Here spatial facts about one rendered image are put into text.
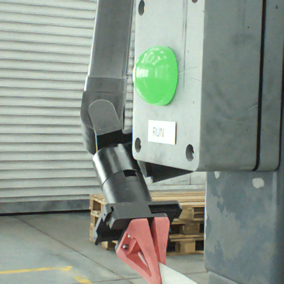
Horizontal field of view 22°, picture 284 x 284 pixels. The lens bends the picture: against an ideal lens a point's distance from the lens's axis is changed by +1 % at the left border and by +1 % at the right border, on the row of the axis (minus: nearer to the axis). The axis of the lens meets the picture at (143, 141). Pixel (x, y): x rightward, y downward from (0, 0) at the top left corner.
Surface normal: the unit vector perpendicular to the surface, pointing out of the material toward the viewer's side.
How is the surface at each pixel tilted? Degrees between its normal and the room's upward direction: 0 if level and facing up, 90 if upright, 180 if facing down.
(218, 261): 90
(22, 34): 93
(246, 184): 90
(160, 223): 63
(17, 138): 87
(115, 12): 53
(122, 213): 42
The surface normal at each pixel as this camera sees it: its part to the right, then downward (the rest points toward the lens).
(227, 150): 0.43, 0.06
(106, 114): 0.01, -0.56
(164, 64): 0.04, -0.25
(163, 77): 0.05, 0.15
